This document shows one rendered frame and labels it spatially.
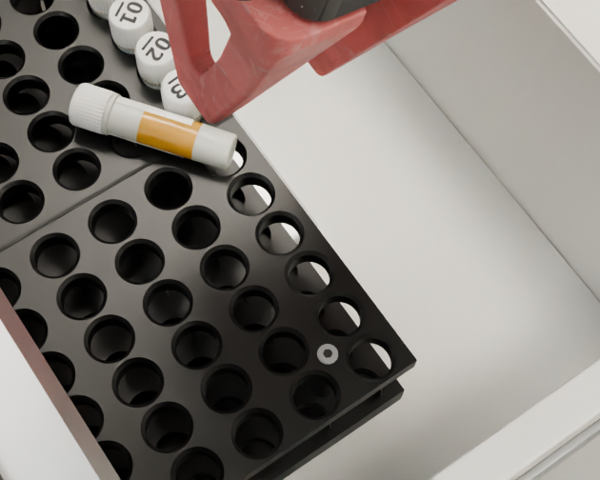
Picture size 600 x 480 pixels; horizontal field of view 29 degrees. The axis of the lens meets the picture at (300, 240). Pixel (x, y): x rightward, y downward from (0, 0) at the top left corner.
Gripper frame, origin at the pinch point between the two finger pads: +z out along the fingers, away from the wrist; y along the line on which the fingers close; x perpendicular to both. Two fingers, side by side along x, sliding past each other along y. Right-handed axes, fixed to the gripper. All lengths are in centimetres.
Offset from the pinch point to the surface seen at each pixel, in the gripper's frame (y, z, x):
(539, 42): -8.9, 1.8, 1.9
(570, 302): -10.0, 9.4, 7.6
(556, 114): -9.3, 3.6, 3.5
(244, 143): -1.2, 5.3, -0.5
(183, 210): 1.3, 5.9, 0.3
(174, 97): 0.2, 4.5, -2.3
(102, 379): 5.4, 6.8, 3.2
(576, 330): -9.5, 9.4, 8.5
